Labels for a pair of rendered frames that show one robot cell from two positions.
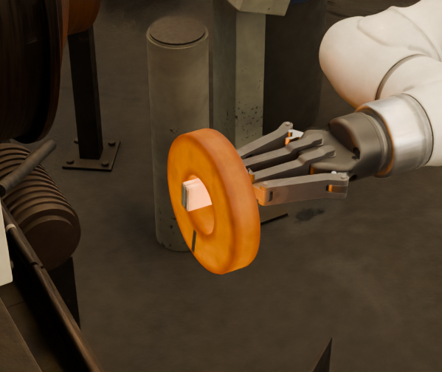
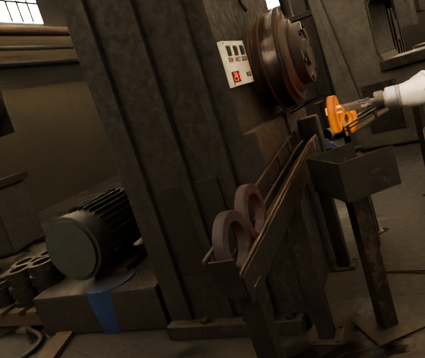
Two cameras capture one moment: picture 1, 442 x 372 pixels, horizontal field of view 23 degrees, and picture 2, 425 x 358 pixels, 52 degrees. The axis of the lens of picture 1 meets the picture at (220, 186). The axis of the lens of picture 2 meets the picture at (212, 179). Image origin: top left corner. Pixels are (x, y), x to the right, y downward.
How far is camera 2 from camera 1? 1.41 m
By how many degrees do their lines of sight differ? 57
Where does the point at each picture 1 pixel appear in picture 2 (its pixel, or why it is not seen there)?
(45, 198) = not seen: hidden behind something
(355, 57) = not seen: hidden behind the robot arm
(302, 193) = (353, 107)
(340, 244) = not seen: outside the picture
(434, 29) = not seen: outside the picture
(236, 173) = (330, 100)
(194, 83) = not seen: outside the picture
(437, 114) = (402, 86)
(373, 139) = (379, 94)
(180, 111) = not seen: outside the picture
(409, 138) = (390, 93)
